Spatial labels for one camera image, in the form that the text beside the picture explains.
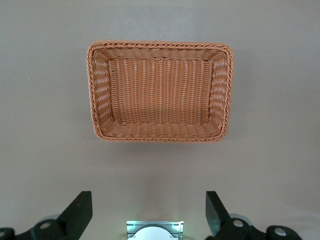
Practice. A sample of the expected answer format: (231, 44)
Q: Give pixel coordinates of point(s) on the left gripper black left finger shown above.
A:
(72, 220)

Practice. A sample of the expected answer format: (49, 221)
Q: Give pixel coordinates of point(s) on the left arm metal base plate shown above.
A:
(131, 227)

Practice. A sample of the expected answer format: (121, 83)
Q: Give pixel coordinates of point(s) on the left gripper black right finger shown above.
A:
(220, 220)

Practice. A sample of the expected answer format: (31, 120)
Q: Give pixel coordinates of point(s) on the brown wicker rectangular basket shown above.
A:
(160, 95)

